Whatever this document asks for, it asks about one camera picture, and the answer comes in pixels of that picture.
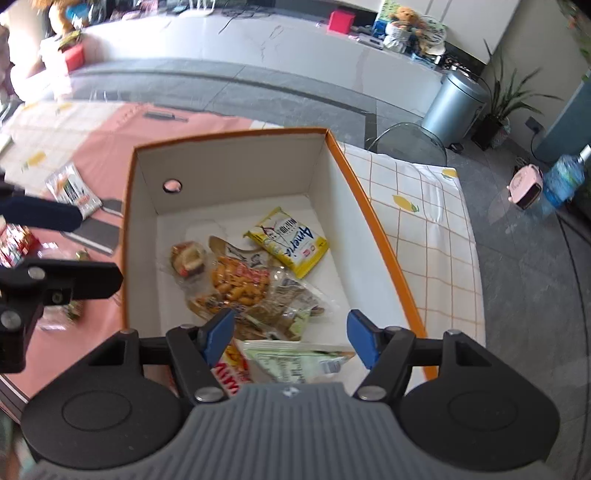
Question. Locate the clear packet of mixed nuts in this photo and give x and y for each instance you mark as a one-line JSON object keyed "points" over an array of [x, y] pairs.
{"points": [[286, 308]]}

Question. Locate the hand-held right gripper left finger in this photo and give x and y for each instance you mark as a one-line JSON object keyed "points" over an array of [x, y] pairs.
{"points": [[218, 334]]}

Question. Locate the clear peanut packet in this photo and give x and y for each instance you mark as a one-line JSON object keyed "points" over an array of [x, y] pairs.
{"points": [[240, 282]]}

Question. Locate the silver trash can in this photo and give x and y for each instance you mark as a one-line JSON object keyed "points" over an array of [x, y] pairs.
{"points": [[455, 108]]}

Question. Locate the yellow snack packet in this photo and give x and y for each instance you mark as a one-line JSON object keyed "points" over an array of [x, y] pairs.
{"points": [[288, 247]]}

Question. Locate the large blue water bottle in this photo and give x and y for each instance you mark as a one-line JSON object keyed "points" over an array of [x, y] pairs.
{"points": [[565, 177]]}

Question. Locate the small green snack packet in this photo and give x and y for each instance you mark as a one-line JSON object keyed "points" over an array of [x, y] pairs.
{"points": [[74, 310]]}

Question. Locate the pink table mat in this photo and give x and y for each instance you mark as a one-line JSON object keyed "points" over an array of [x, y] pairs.
{"points": [[92, 147]]}

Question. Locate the red storage box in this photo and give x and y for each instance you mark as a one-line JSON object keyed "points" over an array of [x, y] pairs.
{"points": [[74, 57]]}

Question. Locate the clear plastic chair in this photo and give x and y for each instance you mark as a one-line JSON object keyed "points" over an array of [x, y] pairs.
{"points": [[406, 141]]}

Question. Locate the small clear pastry packet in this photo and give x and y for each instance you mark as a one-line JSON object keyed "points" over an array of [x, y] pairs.
{"points": [[187, 261]]}

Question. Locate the white green-label chip packet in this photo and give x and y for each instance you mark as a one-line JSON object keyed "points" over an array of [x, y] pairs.
{"points": [[295, 365]]}

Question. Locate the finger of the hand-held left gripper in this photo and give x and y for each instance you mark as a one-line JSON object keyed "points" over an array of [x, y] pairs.
{"points": [[44, 214], [78, 277]]}

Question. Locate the pink square box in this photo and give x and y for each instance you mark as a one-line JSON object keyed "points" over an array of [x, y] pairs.
{"points": [[340, 22]]}

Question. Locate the brown teddy bear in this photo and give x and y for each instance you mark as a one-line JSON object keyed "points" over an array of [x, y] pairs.
{"points": [[406, 16]]}

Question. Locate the potted long-leaf plant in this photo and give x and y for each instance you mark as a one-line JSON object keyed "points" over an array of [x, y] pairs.
{"points": [[503, 101]]}

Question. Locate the dark green cabinet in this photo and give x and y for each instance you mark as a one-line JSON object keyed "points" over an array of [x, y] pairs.
{"points": [[568, 129]]}

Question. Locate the black flat card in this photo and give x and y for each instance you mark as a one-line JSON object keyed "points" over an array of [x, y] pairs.
{"points": [[94, 233], [111, 207]]}

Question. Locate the white television console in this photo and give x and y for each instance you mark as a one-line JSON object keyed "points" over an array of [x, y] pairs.
{"points": [[231, 50]]}

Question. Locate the white green snack packet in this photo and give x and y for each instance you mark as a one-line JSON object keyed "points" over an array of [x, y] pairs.
{"points": [[74, 189]]}

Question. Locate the orange cardboard box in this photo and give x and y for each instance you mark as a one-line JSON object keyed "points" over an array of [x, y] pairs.
{"points": [[147, 258]]}

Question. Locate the red orange stick snack packet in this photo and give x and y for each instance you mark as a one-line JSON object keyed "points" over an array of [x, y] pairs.
{"points": [[231, 374]]}

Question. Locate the pink space heater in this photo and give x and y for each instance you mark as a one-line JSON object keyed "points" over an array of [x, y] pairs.
{"points": [[526, 187]]}

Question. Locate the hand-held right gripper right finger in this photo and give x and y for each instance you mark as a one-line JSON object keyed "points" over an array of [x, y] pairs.
{"points": [[362, 339]]}

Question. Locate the orange plush toy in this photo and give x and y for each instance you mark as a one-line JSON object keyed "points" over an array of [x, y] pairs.
{"points": [[64, 14]]}

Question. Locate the round paper fan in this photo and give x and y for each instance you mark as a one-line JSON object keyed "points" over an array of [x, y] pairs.
{"points": [[434, 34]]}

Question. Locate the blue picture card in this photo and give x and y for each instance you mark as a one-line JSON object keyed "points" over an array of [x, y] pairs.
{"points": [[381, 18]]}

